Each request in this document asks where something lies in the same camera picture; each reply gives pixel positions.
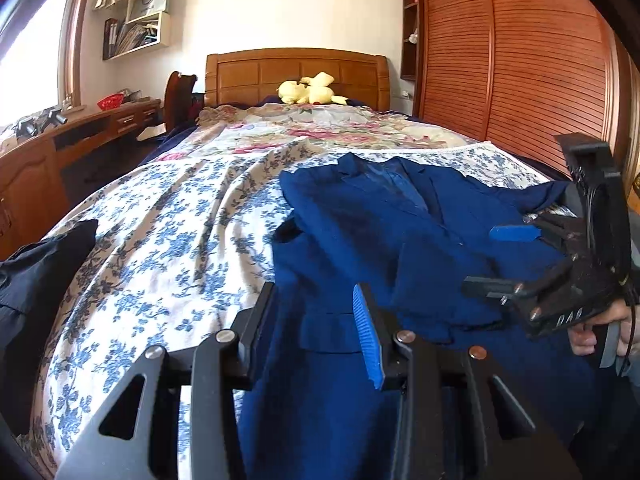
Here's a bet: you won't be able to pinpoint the navy blue suit jacket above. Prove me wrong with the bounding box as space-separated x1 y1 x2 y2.
240 154 634 479

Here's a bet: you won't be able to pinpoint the person's right hand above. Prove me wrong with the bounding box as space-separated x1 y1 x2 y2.
567 299 639 356

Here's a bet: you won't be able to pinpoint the wooden louvered wardrobe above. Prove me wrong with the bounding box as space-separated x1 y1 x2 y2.
400 0 632 169

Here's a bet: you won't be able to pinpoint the folded black garment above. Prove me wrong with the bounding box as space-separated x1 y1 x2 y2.
0 220 98 434

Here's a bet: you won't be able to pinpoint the blue floral bed sheet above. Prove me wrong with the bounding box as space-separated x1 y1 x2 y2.
27 138 557 478

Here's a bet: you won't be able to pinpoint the pink floral quilt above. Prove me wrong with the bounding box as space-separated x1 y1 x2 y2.
150 103 473 160

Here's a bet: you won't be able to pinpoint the yellow plush toy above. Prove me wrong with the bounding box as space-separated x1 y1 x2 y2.
278 72 347 105

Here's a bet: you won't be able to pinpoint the long wooden desk cabinet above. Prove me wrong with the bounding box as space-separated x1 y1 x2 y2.
1 99 160 258

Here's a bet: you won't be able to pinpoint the wooden bed headboard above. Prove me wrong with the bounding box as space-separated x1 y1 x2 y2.
204 48 390 112

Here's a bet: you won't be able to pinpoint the black devices on desk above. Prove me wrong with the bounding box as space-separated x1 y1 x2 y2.
13 107 67 139

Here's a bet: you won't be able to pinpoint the dark wooden chair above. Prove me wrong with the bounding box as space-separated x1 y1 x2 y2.
163 70 198 132

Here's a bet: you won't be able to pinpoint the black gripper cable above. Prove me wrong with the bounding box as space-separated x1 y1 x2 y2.
617 268 640 376

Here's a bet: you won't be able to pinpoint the white wall shelf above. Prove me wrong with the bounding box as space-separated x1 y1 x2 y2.
95 0 171 61

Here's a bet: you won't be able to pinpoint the window with wooden frame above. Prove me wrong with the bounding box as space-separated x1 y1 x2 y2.
1 0 87 127

